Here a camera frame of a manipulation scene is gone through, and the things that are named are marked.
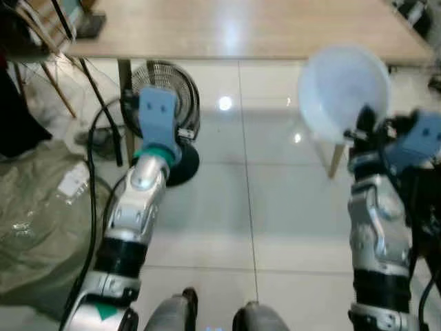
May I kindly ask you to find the grey robot left leg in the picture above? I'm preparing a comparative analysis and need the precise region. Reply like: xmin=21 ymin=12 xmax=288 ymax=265
xmin=145 ymin=288 xmax=199 ymax=331

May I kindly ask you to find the grey robot right leg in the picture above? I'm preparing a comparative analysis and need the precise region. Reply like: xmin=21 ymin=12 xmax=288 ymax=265
xmin=232 ymin=301 xmax=290 ymax=331

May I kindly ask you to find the light wooden furniture leg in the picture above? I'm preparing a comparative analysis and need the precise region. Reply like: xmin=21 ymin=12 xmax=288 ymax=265
xmin=328 ymin=141 xmax=347 ymax=180

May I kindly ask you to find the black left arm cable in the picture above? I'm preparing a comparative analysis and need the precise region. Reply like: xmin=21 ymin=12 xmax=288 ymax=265
xmin=61 ymin=97 xmax=139 ymax=328

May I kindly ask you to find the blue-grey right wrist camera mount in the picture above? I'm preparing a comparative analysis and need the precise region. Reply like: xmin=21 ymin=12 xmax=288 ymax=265
xmin=382 ymin=110 xmax=441 ymax=173

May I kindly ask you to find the dark metal table leg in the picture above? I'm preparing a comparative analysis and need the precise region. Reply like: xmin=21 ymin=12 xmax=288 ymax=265
xmin=116 ymin=59 xmax=134 ymax=168

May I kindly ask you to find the black floor fan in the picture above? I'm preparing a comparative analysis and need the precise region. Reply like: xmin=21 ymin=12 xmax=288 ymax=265
xmin=127 ymin=61 xmax=202 ymax=187

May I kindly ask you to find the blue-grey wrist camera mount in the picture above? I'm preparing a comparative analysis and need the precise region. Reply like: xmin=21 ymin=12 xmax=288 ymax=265
xmin=382 ymin=110 xmax=441 ymax=173
xmin=136 ymin=86 xmax=181 ymax=156

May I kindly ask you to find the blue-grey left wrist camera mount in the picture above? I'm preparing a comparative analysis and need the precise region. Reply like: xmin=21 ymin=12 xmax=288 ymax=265
xmin=136 ymin=86 xmax=181 ymax=156

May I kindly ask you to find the grey-green plastic bag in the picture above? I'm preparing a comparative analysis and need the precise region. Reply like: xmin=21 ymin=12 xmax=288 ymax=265
xmin=0 ymin=141 xmax=128 ymax=318

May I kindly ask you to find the white plastic bowl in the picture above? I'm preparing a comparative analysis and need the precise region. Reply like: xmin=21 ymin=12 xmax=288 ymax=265
xmin=296 ymin=45 xmax=392 ymax=146

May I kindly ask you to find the dark cloth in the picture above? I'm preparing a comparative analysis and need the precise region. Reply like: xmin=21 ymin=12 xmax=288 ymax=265
xmin=0 ymin=66 xmax=52 ymax=159

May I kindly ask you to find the grey robot leg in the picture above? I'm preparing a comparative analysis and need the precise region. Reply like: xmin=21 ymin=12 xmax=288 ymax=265
xmin=232 ymin=301 xmax=290 ymax=331
xmin=145 ymin=288 xmax=199 ymax=331

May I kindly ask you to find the slanted wooden stand leg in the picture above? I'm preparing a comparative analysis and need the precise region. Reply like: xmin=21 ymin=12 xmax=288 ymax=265
xmin=40 ymin=62 xmax=78 ymax=119

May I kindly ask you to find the black device on table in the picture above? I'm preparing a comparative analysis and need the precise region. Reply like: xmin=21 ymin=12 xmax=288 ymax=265
xmin=76 ymin=14 xmax=107 ymax=39

